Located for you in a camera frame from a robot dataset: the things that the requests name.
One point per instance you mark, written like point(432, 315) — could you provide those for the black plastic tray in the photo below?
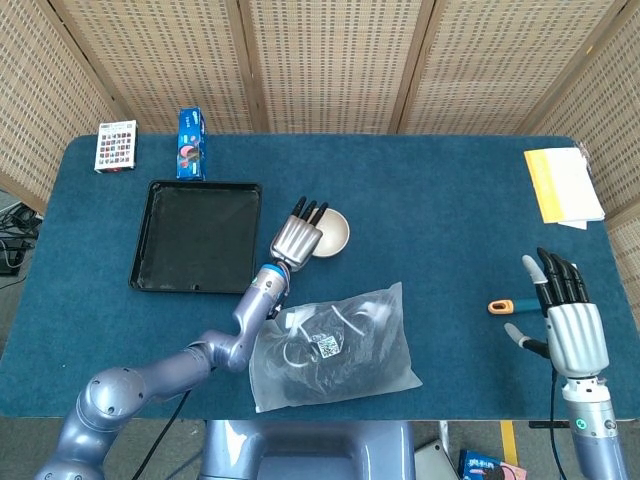
point(195, 235)

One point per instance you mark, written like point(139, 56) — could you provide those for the yellow and white booklet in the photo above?
point(565, 185)

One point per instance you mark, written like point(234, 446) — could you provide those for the blue cookie box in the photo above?
point(190, 150)

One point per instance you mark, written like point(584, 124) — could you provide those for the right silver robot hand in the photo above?
point(575, 340)

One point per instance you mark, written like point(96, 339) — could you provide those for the teal lint roller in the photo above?
point(500, 306)

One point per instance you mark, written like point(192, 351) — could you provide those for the grey flat case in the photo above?
point(432, 462)

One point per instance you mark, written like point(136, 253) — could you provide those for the woven wooden folding screen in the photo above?
point(325, 60)

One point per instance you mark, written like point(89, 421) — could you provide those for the blue felt table cover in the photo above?
point(425, 200)

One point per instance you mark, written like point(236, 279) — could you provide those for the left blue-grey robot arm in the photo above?
point(225, 350)

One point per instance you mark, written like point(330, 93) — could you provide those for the blue snack box with pink print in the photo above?
point(490, 465)

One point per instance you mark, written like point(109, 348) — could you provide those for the beige round bowl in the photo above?
point(332, 236)

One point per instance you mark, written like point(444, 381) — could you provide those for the white box with colourful grid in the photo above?
point(115, 147)

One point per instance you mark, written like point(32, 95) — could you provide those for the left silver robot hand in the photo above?
point(295, 242)

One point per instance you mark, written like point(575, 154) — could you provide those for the blue-grey robot torso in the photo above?
point(305, 450)

